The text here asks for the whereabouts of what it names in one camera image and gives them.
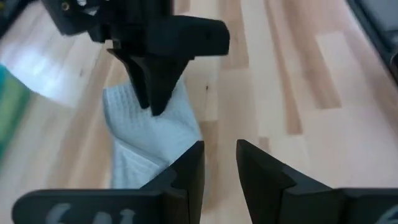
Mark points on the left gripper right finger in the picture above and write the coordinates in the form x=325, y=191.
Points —
x=280, y=199

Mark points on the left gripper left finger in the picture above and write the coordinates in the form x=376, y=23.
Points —
x=140, y=208

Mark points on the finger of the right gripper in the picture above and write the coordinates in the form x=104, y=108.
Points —
x=130, y=74
x=174, y=46

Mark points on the grey microfiber towel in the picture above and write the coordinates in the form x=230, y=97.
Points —
x=146, y=137

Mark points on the green translucent plastic bin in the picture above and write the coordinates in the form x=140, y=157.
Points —
x=12, y=118

